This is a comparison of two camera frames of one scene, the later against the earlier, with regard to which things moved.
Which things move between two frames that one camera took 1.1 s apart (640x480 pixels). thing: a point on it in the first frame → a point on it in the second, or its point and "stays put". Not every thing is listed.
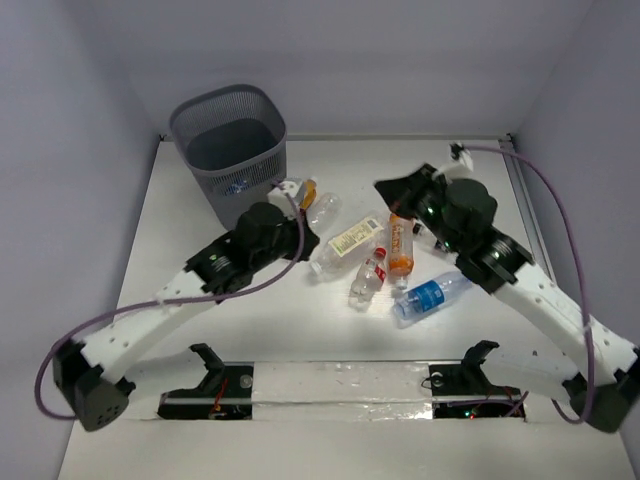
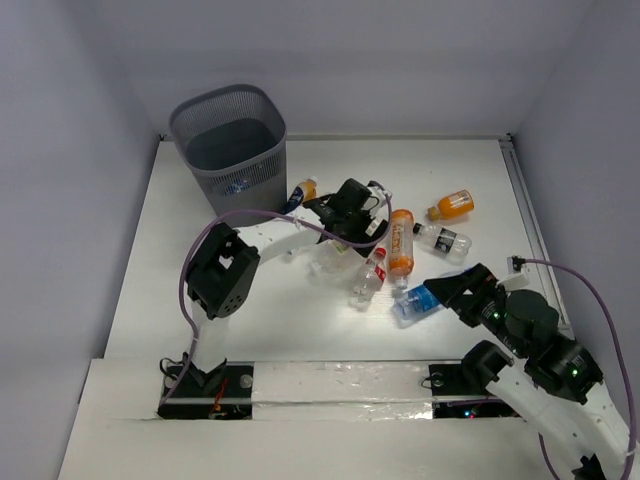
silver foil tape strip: x=341 y=391 stays put
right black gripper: x=400 y=193 → x=449 y=290
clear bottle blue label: x=237 y=187 stays put
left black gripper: x=302 y=240 → x=343 y=220
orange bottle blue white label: x=309 y=193 stays put
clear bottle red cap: x=369 y=280 stays put
